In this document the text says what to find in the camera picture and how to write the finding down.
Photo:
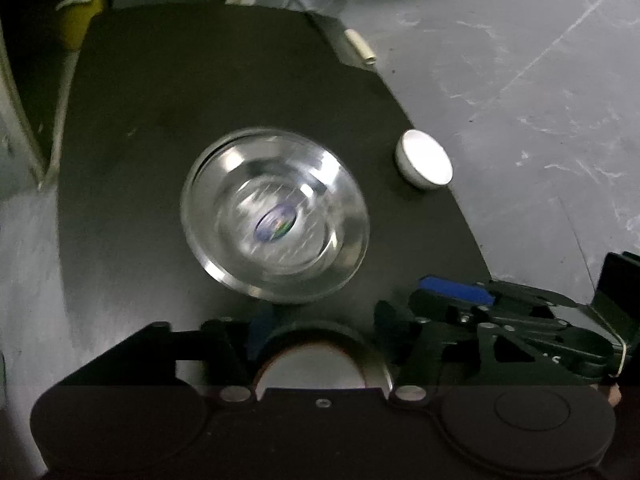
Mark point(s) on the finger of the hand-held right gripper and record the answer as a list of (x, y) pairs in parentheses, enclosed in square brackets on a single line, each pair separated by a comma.
[(440, 310), (455, 289)]

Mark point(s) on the large steel plate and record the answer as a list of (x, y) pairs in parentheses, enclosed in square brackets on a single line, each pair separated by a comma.
[(270, 295)]

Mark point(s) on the plain white bowl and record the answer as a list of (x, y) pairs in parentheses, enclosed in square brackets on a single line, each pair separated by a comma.
[(425, 157)]

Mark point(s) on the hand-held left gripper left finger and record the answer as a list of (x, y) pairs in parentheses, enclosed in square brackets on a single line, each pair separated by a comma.
[(260, 335)]

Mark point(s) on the white bowl with red print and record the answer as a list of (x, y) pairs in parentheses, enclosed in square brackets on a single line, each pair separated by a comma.
[(310, 366)]

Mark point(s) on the yellow bin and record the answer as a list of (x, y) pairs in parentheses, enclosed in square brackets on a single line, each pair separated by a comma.
[(82, 20)]

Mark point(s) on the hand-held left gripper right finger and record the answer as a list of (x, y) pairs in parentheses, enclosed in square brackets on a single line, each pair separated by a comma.
[(400, 340)]

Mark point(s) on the small white cylinder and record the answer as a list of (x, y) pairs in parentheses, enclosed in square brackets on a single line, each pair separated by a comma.
[(361, 47)]

